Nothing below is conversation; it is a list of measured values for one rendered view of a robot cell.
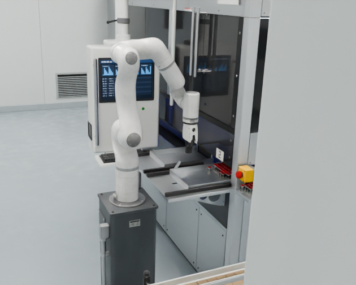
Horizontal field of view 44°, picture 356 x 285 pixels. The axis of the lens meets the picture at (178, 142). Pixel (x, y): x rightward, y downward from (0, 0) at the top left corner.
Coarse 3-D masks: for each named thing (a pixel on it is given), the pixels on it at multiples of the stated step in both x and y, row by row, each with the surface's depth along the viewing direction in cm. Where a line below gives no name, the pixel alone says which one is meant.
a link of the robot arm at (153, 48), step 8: (128, 40) 211; (136, 40) 208; (144, 40) 207; (152, 40) 207; (160, 40) 210; (112, 48) 207; (136, 48) 209; (144, 48) 207; (152, 48) 206; (160, 48) 208; (144, 56) 209; (152, 56) 209; (160, 56) 209; (168, 56) 211; (160, 64) 211; (168, 64) 212
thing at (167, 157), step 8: (152, 152) 289; (160, 152) 291; (168, 152) 294; (176, 152) 296; (184, 152) 297; (192, 152) 298; (160, 160) 272; (168, 160) 282; (176, 160) 282; (184, 160) 283; (192, 160) 283; (200, 160) 275; (208, 160) 278
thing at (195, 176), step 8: (176, 168) 260; (184, 168) 262; (192, 168) 265; (200, 168) 267; (176, 176) 250; (184, 176) 257; (192, 176) 257; (200, 176) 258; (208, 176) 258; (216, 176) 259; (184, 184) 241; (192, 184) 246; (200, 184) 239; (208, 184) 242
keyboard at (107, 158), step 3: (138, 150) 313; (141, 150) 313; (144, 150) 314; (147, 150) 313; (105, 153) 305; (108, 153) 305; (111, 153) 305; (99, 156) 303; (102, 156) 300; (105, 156) 300; (108, 156) 300; (111, 156) 301; (114, 156) 300; (102, 159) 296; (105, 159) 294; (108, 159) 295; (111, 159) 296; (114, 159) 296; (105, 162) 293; (108, 162) 294
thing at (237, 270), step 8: (232, 264) 159; (240, 264) 159; (144, 272) 148; (200, 272) 154; (208, 272) 154; (216, 272) 156; (224, 272) 160; (232, 272) 161; (240, 272) 161; (144, 280) 148; (168, 280) 148; (176, 280) 149; (184, 280) 151; (192, 280) 155; (200, 280) 155; (208, 280) 155; (216, 280) 149; (224, 280) 150; (232, 280) 151; (240, 280) 156
